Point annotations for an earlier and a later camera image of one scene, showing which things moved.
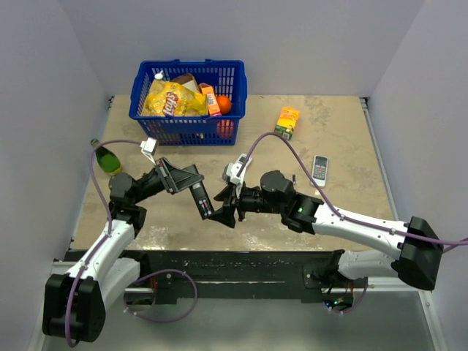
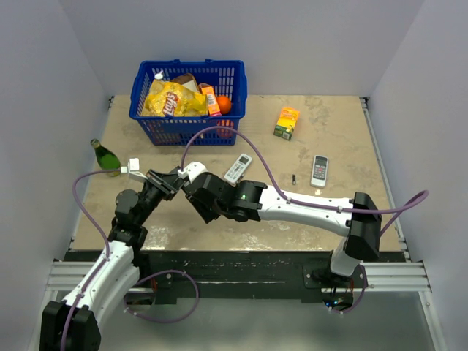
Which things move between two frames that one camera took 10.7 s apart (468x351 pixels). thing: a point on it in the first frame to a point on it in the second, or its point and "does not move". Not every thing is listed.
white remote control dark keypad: [319, 170] does not move
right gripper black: [225, 214] to [207, 215]
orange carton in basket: [213, 104] does not move
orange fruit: [224, 104] does not move
